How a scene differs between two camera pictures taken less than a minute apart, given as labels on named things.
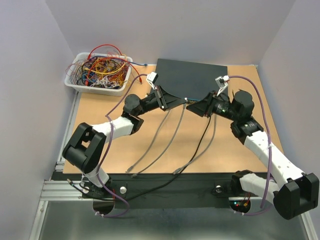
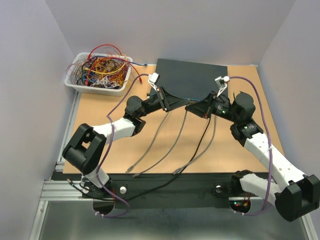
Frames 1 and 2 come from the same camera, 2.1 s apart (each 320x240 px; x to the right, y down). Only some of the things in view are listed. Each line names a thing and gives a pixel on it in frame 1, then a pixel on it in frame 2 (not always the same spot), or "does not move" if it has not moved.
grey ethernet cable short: (161, 156) → (173, 150)
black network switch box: (193, 81) does not move
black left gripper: (166, 101) does not move
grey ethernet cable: (129, 169) does not move
